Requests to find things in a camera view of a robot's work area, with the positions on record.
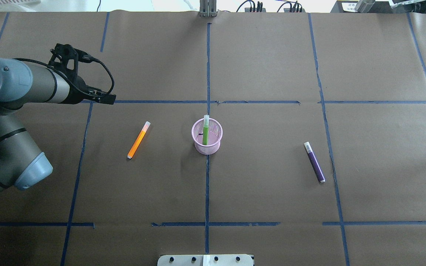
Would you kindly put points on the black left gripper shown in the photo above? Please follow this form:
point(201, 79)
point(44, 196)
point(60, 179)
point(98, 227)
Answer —
point(77, 91)

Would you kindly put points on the green highlighter pen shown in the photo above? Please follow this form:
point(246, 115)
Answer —
point(205, 130)

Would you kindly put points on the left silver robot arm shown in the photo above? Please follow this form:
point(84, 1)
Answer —
point(22, 163)

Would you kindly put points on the orange highlighter pen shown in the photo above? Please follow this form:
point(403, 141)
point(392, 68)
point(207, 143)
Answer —
point(138, 140)

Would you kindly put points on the pink mesh pen holder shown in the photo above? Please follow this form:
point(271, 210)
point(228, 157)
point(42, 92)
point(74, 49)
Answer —
point(215, 136)

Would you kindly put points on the purple highlighter pen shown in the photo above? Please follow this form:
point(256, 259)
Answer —
point(314, 163)

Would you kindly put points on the metal cup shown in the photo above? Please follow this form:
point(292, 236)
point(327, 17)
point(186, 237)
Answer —
point(364, 6)

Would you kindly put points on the aluminium frame post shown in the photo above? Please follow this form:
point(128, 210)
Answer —
point(208, 8)

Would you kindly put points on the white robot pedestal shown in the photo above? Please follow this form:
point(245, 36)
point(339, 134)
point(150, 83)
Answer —
point(207, 260)

